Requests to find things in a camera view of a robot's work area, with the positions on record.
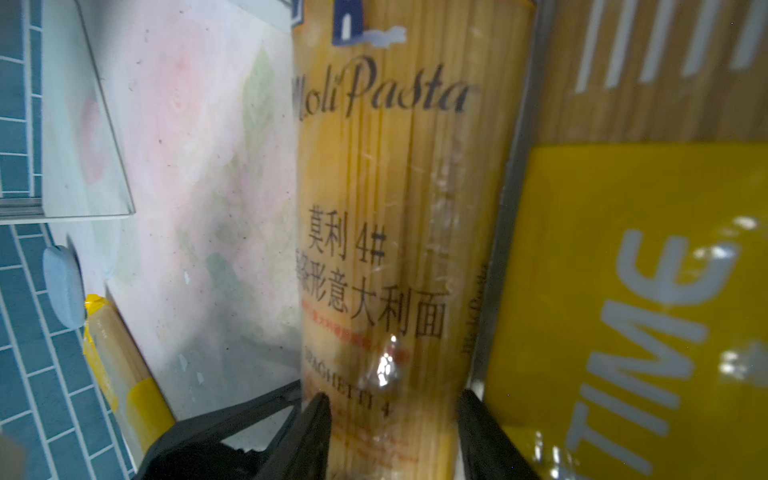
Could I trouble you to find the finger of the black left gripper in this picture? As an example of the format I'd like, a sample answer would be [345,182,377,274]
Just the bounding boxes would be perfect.
[135,380,301,479]

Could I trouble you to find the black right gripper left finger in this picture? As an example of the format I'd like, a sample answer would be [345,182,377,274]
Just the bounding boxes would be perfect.
[255,393,332,480]

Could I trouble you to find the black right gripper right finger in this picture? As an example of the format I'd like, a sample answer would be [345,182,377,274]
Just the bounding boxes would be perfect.
[457,389,540,480]

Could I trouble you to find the blue MoliPasta spaghetti bag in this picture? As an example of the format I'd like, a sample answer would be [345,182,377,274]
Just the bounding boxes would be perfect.
[291,1,535,479]

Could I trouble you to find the wooden two-tier shelf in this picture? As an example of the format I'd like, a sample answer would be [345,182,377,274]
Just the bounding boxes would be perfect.
[1,1,135,225]

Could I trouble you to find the yellow Pastatime bag left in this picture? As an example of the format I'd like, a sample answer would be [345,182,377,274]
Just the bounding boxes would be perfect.
[83,294,176,467]

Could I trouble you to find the yellow pastatime bag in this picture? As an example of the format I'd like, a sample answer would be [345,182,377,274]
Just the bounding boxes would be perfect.
[482,1,767,479]
[83,294,176,467]

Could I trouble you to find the yellow Pastatime bag right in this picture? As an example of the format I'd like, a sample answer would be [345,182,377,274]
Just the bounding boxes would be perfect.
[482,1,767,479]

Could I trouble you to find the blue glasses case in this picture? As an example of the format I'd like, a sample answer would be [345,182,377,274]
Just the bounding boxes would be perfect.
[42,245,86,329]

